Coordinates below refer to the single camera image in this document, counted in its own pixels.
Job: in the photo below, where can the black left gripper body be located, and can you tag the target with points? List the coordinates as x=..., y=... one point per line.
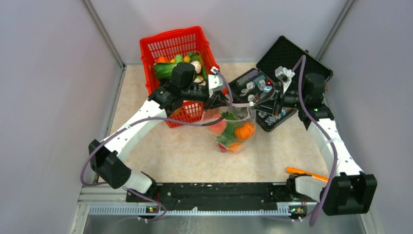
x=209, y=104

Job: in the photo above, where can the peach fruit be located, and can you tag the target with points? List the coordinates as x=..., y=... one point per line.
x=219, y=127

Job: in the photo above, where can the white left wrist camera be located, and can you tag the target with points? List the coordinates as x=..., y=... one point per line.
x=215, y=82

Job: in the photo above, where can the red chili pepper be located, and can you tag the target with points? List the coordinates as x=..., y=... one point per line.
x=222, y=148

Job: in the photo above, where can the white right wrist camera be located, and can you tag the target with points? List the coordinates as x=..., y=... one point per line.
x=285, y=76

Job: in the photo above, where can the clear zip top bag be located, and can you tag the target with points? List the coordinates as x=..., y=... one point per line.
x=244, y=113

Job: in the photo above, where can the orange mini pumpkin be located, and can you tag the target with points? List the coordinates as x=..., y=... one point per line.
x=245, y=131

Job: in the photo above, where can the green white bok choy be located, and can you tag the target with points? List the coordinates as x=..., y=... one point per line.
x=164, y=70

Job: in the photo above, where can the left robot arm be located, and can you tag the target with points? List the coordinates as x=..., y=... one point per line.
x=107, y=157

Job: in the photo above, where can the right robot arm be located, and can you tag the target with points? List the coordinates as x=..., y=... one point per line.
x=347, y=190

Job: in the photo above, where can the orange handled tool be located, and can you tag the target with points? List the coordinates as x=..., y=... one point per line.
x=299, y=172

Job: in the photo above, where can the black poker chip case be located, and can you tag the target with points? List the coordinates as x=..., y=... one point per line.
x=310, y=81

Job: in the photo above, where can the red plastic basket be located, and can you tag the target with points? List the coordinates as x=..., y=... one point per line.
x=175, y=46

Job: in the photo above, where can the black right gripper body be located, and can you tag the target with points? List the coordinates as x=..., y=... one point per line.
x=280, y=100

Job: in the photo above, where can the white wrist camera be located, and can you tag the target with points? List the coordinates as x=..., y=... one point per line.
x=285, y=76
x=215, y=82

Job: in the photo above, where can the green lettuce head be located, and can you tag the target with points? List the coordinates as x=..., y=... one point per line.
x=228, y=136

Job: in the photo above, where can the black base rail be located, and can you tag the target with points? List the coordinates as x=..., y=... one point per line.
x=254, y=196

